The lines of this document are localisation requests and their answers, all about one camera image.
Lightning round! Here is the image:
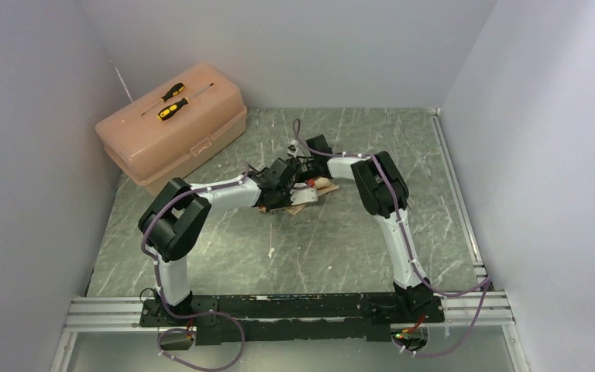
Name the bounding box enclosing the orange cloth napkin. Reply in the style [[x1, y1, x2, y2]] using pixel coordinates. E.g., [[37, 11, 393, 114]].
[[259, 177, 339, 215]]

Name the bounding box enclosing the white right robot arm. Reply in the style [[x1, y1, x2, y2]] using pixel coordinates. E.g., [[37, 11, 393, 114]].
[[287, 135, 426, 322]]

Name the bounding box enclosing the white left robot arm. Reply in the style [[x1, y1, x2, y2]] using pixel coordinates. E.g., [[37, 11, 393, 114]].
[[138, 158, 298, 326]]

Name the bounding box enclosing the pink plastic toolbox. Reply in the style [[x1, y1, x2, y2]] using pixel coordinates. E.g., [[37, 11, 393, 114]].
[[95, 63, 247, 195]]

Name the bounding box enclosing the lower yellow black screwdriver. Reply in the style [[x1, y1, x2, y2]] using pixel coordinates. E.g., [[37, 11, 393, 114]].
[[157, 82, 214, 121]]

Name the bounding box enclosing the yellow black screwdriver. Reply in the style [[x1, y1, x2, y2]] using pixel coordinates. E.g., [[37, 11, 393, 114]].
[[156, 82, 190, 121], [157, 82, 214, 121]]

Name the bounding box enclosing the upper yellow black screwdriver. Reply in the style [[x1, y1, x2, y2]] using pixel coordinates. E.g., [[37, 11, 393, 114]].
[[156, 82, 190, 121]]

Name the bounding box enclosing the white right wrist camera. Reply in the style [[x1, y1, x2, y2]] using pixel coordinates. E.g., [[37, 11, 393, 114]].
[[287, 139, 302, 158]]

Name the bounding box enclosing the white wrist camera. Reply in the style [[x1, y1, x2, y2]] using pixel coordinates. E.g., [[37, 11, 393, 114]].
[[287, 139, 302, 158], [290, 183, 318, 206]]

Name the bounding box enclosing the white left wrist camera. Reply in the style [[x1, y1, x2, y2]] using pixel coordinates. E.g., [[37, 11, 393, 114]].
[[290, 183, 318, 206]]

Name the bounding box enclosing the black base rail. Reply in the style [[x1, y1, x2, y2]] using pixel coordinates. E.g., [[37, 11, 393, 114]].
[[139, 292, 445, 346]]

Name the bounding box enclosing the aluminium frame rail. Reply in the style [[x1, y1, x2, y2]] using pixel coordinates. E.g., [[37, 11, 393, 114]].
[[64, 291, 530, 371]]

